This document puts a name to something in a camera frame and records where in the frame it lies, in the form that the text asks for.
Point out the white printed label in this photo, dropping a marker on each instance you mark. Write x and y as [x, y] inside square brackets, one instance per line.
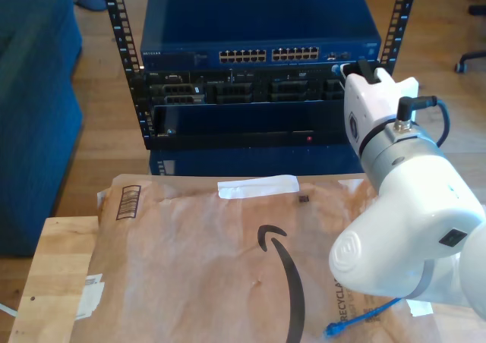
[91, 297]

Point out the blue network switch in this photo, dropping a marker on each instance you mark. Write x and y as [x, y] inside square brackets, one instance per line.
[258, 20]

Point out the blue slipper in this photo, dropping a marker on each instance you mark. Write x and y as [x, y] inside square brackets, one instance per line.
[91, 1]

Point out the short white tape strip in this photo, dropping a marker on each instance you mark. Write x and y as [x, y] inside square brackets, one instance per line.
[421, 309]

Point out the black rack frame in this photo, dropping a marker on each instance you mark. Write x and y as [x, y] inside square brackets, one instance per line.
[133, 89]

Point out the black rack shelf tray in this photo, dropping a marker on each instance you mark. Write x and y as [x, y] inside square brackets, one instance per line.
[266, 138]

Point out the black office chair base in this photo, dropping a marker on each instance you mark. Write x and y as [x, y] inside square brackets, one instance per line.
[471, 55]

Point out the brown packing paper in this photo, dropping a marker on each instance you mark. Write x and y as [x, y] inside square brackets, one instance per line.
[190, 263]

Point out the black rack server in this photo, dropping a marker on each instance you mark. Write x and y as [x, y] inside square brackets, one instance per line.
[262, 89]

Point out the dark blue base box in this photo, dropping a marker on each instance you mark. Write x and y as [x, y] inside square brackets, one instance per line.
[266, 161]

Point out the long white tape strip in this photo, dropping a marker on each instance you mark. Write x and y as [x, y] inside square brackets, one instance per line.
[258, 186]

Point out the blue sofa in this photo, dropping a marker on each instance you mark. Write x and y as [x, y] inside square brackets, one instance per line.
[34, 130]

